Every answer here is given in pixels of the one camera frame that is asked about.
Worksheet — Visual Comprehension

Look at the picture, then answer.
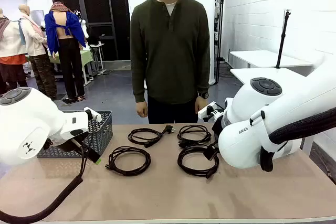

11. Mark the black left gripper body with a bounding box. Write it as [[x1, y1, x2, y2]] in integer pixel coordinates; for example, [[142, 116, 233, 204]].
[[69, 133, 97, 161]]

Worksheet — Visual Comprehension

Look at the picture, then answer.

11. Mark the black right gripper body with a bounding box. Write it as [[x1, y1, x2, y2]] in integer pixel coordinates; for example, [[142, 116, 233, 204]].
[[212, 119, 224, 144]]

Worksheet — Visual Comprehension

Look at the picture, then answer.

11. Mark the black power cable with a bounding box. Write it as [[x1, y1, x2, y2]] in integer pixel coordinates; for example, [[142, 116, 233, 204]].
[[128, 125, 174, 148], [104, 146, 152, 177], [177, 145, 220, 179], [177, 124, 212, 148]]

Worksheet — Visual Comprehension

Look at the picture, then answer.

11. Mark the person's right forearm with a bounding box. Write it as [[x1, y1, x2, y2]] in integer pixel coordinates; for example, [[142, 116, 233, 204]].
[[130, 58, 148, 103]]

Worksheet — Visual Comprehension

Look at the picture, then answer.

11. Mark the person's left forearm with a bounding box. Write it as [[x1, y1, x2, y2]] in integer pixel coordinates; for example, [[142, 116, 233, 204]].
[[196, 58, 211, 94]]

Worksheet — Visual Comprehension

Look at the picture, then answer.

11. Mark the person's left hand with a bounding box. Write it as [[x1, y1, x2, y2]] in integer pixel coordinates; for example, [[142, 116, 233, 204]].
[[195, 97, 209, 116]]

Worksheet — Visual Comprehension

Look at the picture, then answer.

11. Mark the person's right hand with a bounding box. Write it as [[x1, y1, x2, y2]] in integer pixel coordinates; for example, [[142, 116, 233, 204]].
[[135, 101, 149, 118]]

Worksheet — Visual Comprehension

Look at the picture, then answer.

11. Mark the grey plastic basket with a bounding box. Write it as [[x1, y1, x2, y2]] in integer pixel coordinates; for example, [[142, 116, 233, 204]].
[[36, 110, 113, 159]]

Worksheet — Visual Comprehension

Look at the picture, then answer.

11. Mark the black braided left arm sleeve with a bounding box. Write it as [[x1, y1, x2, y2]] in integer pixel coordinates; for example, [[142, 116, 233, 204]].
[[0, 115, 103, 224]]

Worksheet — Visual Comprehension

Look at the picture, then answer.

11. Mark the white table with pole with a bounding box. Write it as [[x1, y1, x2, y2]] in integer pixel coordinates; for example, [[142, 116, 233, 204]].
[[229, 49, 313, 69]]

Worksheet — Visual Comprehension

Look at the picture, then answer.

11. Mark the table with green cloth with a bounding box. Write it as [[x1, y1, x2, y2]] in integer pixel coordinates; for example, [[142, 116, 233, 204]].
[[48, 47, 95, 86]]

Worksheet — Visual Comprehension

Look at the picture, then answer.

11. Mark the person in green henley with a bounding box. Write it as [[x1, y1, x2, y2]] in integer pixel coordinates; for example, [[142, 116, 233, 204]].
[[130, 0, 211, 124]]

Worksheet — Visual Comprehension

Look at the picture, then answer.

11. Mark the mannequin in blue shirt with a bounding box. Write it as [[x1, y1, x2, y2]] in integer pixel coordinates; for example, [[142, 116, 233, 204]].
[[44, 0, 88, 102]]

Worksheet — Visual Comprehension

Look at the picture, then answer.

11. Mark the small white desk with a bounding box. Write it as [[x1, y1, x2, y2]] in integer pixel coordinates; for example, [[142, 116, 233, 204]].
[[88, 42, 106, 76]]

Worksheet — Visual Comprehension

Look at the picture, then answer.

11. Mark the mannequin with pink scarf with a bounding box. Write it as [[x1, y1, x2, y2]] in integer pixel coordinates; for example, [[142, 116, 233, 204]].
[[18, 3, 58, 99]]

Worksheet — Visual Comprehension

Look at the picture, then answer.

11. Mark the black truss stand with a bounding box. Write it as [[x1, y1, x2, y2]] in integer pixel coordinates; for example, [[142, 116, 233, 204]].
[[213, 0, 227, 86]]

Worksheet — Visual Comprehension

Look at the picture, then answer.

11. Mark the black tripod pole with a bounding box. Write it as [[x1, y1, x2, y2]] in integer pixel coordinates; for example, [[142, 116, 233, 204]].
[[275, 8, 292, 69]]

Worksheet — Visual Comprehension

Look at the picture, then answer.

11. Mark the small white mannequin torso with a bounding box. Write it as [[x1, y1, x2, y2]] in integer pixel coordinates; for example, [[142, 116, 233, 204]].
[[75, 9, 88, 39]]

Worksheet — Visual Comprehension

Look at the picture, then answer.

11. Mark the mannequin in white jacket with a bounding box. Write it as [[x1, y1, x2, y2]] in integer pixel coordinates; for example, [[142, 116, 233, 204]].
[[0, 7, 29, 94]]

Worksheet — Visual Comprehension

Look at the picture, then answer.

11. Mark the black mesh partition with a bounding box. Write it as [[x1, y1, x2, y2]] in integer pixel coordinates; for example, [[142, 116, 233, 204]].
[[51, 0, 131, 62]]

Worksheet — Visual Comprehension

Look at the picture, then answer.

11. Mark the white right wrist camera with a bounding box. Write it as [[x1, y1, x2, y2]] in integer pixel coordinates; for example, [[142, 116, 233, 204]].
[[197, 101, 224, 123]]

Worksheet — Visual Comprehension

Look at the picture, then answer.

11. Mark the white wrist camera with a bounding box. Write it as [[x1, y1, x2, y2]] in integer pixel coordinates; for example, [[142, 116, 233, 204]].
[[197, 101, 224, 123], [83, 107, 103, 124]]

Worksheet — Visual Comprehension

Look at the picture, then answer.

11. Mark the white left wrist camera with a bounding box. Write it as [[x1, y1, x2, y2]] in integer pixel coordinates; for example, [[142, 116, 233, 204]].
[[83, 107, 103, 124]]

